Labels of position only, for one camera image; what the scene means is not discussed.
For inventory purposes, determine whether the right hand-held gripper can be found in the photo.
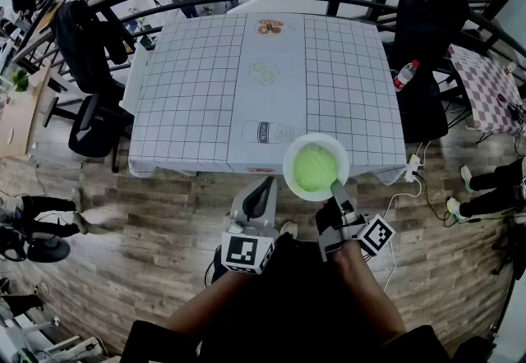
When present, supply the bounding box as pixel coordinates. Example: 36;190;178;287
315;179;396;263

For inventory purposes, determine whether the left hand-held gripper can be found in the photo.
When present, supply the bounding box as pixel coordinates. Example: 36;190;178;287
220;176;282;275

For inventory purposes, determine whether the white bowl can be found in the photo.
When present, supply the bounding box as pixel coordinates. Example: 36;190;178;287
282;132;350;202

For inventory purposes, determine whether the person's right forearm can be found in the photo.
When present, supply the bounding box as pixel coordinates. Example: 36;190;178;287
330;240;408;348

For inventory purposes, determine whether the person's left forearm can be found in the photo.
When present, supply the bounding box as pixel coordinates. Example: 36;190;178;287
166;269;256;338

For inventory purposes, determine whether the grid-patterned white tablecloth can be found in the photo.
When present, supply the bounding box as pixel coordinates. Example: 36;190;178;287
127;11;408;186

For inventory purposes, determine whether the person's white shoe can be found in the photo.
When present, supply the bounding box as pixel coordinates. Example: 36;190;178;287
279;220;299;240

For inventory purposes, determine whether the person's black clothing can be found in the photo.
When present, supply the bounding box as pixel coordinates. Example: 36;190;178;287
118;229;494;363

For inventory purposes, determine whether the black office chair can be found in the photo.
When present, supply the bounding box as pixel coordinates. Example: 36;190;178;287
67;81;136;173
385;61;450;145

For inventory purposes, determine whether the plastic bottle with red label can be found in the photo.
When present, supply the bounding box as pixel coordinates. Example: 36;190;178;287
393;59;421;92

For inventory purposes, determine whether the purple checked table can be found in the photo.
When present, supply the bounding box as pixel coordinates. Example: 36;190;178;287
447;43;526;135

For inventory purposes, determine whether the wooden cabinet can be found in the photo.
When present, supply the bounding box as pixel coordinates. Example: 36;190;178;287
0;61;53;161

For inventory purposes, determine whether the green plant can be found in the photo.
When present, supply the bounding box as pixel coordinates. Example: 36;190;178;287
12;68;30;94

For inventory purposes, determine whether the white cable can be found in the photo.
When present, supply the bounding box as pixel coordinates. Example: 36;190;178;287
381;180;424;292

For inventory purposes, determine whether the white metal frame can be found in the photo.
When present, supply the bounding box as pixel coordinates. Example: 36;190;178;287
0;303;108;363

